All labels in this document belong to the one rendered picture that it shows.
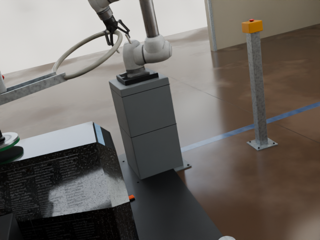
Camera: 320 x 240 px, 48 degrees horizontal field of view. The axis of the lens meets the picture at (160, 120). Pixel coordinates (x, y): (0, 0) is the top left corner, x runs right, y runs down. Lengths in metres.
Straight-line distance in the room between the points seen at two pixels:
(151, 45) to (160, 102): 0.45
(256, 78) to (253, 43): 0.30
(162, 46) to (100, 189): 1.41
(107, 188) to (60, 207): 0.23
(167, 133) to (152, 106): 0.28
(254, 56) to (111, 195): 1.80
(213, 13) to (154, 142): 5.02
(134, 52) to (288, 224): 1.63
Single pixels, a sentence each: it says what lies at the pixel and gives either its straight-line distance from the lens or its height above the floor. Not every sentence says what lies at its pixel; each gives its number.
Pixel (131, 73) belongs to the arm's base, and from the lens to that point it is 2.87.
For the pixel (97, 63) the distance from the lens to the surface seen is 2.03.
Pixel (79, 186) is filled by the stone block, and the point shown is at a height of 0.68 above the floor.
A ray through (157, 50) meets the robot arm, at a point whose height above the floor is 1.02.
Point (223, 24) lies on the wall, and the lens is 7.75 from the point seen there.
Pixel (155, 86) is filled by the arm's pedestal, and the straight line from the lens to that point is 2.80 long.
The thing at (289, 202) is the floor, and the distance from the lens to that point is 2.58.
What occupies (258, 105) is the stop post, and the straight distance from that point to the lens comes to 3.16.
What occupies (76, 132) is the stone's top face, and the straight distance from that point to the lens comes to 1.99.
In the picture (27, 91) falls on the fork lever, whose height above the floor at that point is 1.08.
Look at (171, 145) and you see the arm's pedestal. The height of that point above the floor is 0.23.
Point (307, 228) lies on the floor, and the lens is 2.38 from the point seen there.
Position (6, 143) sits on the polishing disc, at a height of 0.88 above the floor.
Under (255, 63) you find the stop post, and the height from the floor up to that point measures 0.75.
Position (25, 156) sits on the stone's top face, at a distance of 1.88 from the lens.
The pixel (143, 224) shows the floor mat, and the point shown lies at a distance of 2.51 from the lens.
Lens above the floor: 1.48
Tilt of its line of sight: 20 degrees down
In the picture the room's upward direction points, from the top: 11 degrees counter-clockwise
